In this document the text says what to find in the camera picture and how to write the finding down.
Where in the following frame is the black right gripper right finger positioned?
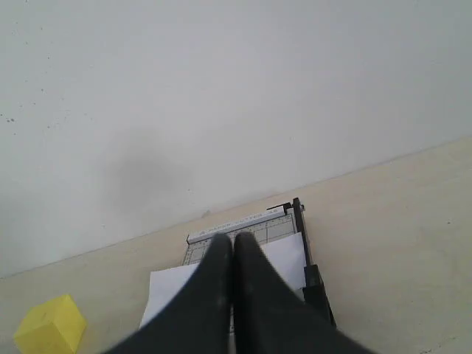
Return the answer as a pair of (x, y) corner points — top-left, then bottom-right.
(233, 232), (372, 353)

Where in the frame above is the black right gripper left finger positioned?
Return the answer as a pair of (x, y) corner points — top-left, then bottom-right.
(107, 234), (232, 353)

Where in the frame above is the black cutter blade arm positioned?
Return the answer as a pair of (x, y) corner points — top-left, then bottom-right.
(292, 198), (336, 327)

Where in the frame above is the white paper sheet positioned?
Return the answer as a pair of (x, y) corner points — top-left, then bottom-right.
(140, 233), (305, 326)

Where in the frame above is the yellow cube block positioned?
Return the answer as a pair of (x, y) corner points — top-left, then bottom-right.
(13, 294), (87, 354)

